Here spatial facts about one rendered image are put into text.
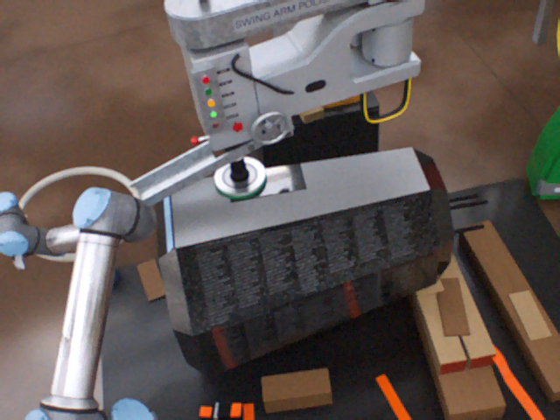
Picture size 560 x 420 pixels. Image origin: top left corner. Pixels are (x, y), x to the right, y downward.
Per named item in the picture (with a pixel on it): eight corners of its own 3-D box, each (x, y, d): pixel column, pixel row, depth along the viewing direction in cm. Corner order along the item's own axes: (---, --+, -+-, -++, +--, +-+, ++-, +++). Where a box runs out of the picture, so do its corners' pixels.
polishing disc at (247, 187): (256, 199, 278) (256, 198, 278) (207, 192, 284) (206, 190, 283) (271, 162, 291) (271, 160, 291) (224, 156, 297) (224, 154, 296)
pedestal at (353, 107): (248, 153, 422) (230, 54, 366) (352, 130, 427) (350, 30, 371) (269, 234, 380) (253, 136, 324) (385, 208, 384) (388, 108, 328)
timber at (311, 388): (266, 413, 311) (263, 402, 302) (263, 388, 319) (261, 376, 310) (332, 403, 311) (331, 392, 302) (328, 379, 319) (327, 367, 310)
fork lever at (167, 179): (281, 104, 280) (276, 96, 276) (297, 134, 268) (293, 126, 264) (132, 185, 283) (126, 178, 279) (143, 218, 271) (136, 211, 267)
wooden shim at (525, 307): (507, 296, 327) (507, 294, 325) (528, 291, 327) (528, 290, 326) (529, 341, 310) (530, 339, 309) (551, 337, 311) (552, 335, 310)
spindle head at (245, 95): (283, 95, 279) (272, -2, 245) (303, 129, 265) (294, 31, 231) (199, 122, 273) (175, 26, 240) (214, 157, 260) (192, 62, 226)
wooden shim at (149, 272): (136, 267, 372) (136, 265, 370) (155, 260, 373) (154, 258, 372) (149, 302, 356) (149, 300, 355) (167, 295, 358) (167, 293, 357)
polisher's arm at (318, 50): (396, 69, 289) (401, -39, 252) (423, 101, 275) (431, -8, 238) (230, 121, 278) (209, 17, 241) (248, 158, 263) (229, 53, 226)
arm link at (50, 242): (176, 201, 202) (59, 231, 248) (140, 192, 193) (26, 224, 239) (172, 241, 199) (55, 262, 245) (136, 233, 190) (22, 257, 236)
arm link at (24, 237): (39, 243, 229) (34, 215, 236) (6, 237, 221) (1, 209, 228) (26, 261, 233) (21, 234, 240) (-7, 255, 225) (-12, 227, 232)
